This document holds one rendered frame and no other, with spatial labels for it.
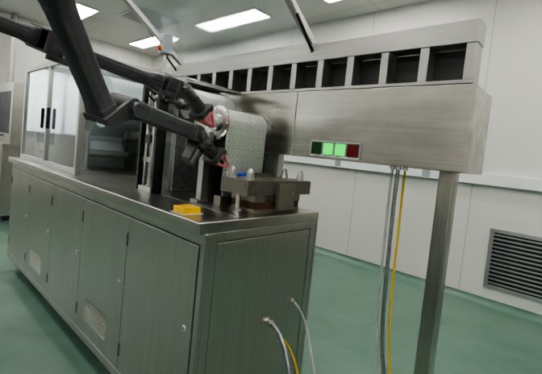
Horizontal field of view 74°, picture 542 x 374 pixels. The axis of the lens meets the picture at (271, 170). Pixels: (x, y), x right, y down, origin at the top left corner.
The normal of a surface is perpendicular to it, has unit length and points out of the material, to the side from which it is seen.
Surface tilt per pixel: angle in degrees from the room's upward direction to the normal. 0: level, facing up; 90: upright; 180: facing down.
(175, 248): 90
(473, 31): 90
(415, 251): 90
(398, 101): 90
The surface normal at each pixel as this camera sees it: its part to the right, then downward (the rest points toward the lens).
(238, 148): 0.73, 0.11
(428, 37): -0.67, -0.03
